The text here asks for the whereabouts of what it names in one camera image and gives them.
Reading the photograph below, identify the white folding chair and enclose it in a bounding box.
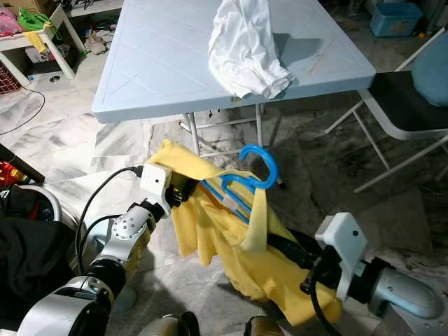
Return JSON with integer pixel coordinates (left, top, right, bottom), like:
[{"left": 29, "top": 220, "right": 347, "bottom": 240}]
[{"left": 325, "top": 28, "right": 448, "bottom": 193}]

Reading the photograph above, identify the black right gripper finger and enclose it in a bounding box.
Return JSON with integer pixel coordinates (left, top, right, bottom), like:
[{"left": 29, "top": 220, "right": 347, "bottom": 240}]
[{"left": 266, "top": 232, "right": 323, "bottom": 270}]

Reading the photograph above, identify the green plastic item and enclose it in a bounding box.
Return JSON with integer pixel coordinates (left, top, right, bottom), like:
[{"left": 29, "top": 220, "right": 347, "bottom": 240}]
[{"left": 17, "top": 7, "right": 53, "bottom": 32}]

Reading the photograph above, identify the robot right leg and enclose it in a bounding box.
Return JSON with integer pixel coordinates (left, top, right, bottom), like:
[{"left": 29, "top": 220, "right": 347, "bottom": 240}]
[{"left": 244, "top": 315, "right": 288, "bottom": 336}]

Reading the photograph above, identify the robot leg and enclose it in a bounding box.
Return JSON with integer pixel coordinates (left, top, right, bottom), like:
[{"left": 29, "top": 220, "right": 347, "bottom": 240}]
[
  {"left": 140, "top": 313, "right": 200, "bottom": 336},
  {"left": 244, "top": 315, "right": 288, "bottom": 336}
]

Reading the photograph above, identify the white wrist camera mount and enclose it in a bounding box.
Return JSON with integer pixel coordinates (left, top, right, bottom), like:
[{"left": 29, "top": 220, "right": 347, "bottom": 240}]
[
  {"left": 140, "top": 163, "right": 172, "bottom": 219},
  {"left": 315, "top": 212, "right": 368, "bottom": 302}
]

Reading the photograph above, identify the white wooden stand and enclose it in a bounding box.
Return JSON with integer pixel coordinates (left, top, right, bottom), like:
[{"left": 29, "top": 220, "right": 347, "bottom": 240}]
[{"left": 0, "top": 3, "right": 85, "bottom": 88}]

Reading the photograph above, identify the black garment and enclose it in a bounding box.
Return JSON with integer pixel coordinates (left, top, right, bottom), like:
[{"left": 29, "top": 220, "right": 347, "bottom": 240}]
[{"left": 0, "top": 185, "right": 74, "bottom": 330}]

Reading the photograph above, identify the red lattice basket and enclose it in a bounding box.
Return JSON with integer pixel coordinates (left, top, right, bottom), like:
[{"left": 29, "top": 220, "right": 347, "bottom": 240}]
[{"left": 0, "top": 63, "right": 22, "bottom": 95}]

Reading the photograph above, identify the pink cloth item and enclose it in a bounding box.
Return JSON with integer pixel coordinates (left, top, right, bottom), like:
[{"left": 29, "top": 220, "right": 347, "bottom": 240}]
[{"left": 0, "top": 7, "right": 23, "bottom": 37}]

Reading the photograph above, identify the yellow garment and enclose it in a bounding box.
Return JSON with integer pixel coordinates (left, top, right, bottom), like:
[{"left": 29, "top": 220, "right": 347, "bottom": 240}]
[{"left": 155, "top": 139, "right": 344, "bottom": 326}]

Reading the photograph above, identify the light blue cushion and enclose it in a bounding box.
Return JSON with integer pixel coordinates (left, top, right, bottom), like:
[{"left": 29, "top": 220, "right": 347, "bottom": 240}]
[{"left": 412, "top": 49, "right": 448, "bottom": 107}]

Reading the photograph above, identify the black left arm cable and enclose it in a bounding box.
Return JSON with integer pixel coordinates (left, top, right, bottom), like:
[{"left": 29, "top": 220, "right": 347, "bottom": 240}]
[{"left": 73, "top": 167, "right": 148, "bottom": 274}]

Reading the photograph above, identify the red toy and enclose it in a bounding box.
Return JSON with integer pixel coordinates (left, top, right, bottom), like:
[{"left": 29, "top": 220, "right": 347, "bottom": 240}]
[{"left": 0, "top": 161, "right": 32, "bottom": 186}]

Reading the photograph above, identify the small blue storage box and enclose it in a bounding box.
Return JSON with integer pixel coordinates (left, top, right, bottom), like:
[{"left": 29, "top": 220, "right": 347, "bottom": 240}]
[{"left": 370, "top": 0, "right": 424, "bottom": 37}]

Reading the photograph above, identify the white shirt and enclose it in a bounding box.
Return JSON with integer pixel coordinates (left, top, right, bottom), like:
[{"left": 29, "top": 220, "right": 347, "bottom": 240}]
[{"left": 208, "top": 0, "right": 296, "bottom": 100}]

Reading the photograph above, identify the black floor cable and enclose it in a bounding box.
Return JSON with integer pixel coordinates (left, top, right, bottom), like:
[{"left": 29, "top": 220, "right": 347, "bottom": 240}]
[{"left": 0, "top": 87, "right": 46, "bottom": 135}]

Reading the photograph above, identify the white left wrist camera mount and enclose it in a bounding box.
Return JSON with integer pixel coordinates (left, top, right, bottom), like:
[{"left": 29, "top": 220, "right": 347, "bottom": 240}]
[{"left": 140, "top": 163, "right": 172, "bottom": 219}]

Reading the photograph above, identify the robot left leg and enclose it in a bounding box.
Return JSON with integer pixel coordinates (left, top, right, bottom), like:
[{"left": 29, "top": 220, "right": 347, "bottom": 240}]
[{"left": 140, "top": 313, "right": 200, "bottom": 336}]

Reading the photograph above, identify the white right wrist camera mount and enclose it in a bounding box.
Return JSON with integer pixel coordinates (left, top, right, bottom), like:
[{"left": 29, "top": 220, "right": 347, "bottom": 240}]
[{"left": 315, "top": 212, "right": 368, "bottom": 302}]

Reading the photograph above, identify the blue plastic hanger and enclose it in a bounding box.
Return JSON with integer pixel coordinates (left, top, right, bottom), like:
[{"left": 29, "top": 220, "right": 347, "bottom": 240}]
[{"left": 199, "top": 143, "right": 279, "bottom": 225}]

